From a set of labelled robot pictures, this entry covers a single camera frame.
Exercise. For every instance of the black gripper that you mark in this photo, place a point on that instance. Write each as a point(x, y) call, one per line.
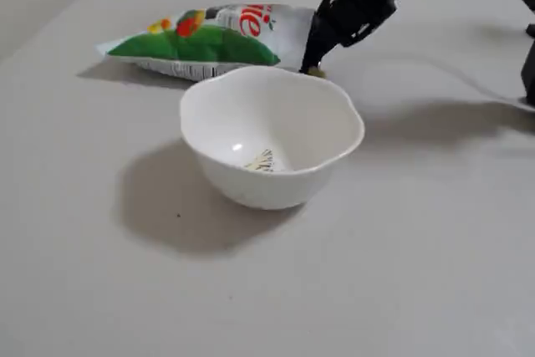
point(338, 22)

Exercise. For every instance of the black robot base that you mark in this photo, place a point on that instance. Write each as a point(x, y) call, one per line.
point(530, 68)

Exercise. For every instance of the veggie straw packet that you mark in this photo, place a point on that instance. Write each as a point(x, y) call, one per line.
point(200, 41)

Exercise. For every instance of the white ceramic bowl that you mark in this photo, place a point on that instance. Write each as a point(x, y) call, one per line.
point(271, 123)

